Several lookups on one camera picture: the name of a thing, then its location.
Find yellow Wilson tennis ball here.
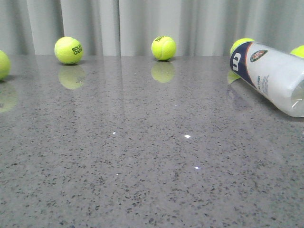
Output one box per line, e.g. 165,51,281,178
230,38,255,54

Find far-left yellow tennis ball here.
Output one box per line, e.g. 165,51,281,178
0,50,10,80

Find clear Wilson tennis ball can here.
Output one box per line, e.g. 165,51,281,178
230,41,304,117

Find grey pleated curtain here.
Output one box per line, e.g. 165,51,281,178
0,0,304,56

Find yellow Roland Garros tennis ball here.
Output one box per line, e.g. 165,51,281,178
54,37,83,65

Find centre yellow tennis ball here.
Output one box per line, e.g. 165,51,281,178
151,36,176,61

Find far-right yellow tennis ball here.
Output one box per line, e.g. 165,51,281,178
290,45,304,58

